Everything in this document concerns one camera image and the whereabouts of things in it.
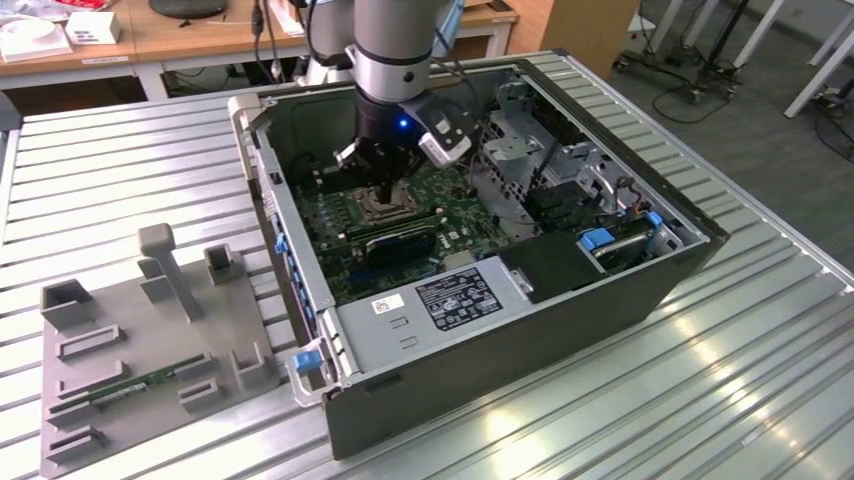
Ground metal socket cover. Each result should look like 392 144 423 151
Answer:
351 180 420 224

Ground CPU socket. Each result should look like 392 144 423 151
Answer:
349 179 421 225

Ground green RAM stick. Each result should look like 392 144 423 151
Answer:
84 367 186 407
343 221 439 240

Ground green motherboard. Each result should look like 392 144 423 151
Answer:
292 149 519 304

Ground metal drive cage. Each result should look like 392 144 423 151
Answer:
476 74 619 234

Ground wooden desk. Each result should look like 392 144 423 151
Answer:
0 0 523 96

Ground black plastic shroud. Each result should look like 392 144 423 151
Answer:
496 233 609 305

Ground blue disk carrier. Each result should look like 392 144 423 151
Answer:
573 227 654 275

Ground grey power supply unit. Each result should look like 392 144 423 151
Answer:
331 257 536 377

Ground wooden cabinet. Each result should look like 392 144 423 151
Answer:
539 0 642 80

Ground black round base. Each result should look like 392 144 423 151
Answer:
146 0 227 18

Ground blue case latch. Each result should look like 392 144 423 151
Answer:
291 351 324 376

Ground white printed box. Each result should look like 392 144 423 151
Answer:
64 10 124 47

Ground black PC case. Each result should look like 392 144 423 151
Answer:
224 47 730 462

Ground grey parts rack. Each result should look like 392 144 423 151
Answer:
37 222 287 479

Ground white foam box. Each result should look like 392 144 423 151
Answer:
0 18 76 64

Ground black wheeled stand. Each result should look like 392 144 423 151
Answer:
611 0 754 107

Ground white table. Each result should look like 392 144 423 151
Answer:
780 0 854 120

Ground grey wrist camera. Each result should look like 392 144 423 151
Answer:
416 112 475 167

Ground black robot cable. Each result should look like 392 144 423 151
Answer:
249 0 285 84

